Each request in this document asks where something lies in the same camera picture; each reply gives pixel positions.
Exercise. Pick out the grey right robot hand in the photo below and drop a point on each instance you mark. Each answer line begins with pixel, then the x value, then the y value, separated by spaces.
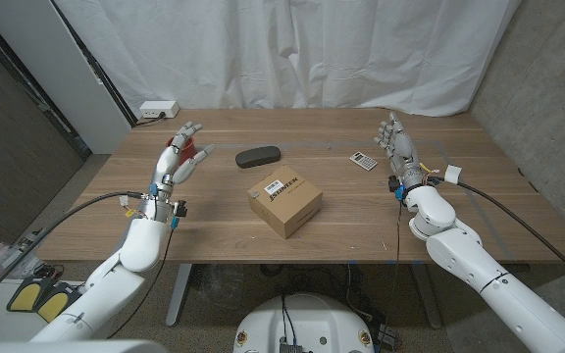
pixel 404 152

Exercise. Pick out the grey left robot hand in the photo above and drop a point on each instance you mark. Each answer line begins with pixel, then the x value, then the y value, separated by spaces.
pixel 165 166

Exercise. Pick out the brown cardboard box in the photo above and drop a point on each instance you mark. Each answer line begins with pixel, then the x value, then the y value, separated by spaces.
pixel 287 206

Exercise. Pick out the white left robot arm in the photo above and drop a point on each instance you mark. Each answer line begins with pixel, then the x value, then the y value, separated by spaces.
pixel 111 284

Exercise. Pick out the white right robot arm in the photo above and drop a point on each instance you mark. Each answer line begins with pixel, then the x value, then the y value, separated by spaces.
pixel 488 274

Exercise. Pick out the white mini calculator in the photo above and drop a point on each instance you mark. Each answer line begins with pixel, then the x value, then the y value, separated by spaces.
pixel 363 161

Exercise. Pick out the dark grey glasses case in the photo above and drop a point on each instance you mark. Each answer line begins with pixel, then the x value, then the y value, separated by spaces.
pixel 258 157

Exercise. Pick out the red ceramic mug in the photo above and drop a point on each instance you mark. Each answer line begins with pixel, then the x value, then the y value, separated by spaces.
pixel 190 148

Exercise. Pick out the white power strip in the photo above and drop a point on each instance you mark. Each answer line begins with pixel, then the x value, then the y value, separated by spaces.
pixel 159 109

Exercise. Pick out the grey tape strip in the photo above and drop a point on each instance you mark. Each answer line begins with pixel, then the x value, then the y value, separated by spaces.
pixel 114 252
pixel 312 145
pixel 487 220

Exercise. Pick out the tall white panel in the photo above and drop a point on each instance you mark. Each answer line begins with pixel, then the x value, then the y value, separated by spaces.
pixel 57 73

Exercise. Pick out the white fabric curtain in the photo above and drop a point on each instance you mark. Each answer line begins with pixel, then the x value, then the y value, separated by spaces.
pixel 287 54

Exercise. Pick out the pile of small electronic parts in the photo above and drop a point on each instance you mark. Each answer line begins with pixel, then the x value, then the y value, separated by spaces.
pixel 22 250

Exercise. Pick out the yellow black foot pedal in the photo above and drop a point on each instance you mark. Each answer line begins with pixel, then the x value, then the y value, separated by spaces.
pixel 57 304
pixel 25 296

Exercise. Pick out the small black power adapter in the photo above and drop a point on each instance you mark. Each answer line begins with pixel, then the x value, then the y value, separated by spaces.
pixel 388 337

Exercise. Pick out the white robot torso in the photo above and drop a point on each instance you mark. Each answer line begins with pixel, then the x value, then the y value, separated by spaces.
pixel 302 323

